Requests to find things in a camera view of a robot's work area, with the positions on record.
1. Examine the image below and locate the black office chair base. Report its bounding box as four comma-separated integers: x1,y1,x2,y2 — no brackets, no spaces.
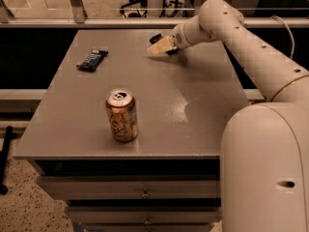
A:
120,0,147,18

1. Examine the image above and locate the grey drawer cabinet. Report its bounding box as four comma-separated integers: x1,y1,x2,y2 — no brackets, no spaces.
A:
14,30,247,232

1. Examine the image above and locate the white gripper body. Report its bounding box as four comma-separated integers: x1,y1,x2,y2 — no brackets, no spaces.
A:
172,23,196,49

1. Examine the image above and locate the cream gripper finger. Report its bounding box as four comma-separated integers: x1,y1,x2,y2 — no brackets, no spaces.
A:
147,36,177,56

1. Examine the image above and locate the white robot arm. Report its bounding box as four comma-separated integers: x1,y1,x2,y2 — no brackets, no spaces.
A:
149,0,309,232

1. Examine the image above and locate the black stand leg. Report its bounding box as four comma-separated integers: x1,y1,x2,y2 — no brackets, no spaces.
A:
0,126,14,195

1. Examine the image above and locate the black chocolate rxbar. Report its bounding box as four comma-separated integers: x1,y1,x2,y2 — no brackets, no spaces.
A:
149,33,179,56

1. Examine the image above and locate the top drawer with knob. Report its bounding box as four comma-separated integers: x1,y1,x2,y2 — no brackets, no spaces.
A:
38,176,220,200

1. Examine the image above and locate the drawer with knob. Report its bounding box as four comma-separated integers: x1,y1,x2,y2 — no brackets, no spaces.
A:
38,176,220,200
66,206,221,225

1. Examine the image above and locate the blue snack bar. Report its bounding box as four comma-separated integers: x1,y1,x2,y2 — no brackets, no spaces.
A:
76,49,108,72

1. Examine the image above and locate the metal glass railing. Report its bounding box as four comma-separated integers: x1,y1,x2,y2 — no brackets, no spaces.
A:
1,0,309,28

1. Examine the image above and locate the orange soda can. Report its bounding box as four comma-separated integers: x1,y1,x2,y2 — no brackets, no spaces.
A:
105,88,138,142

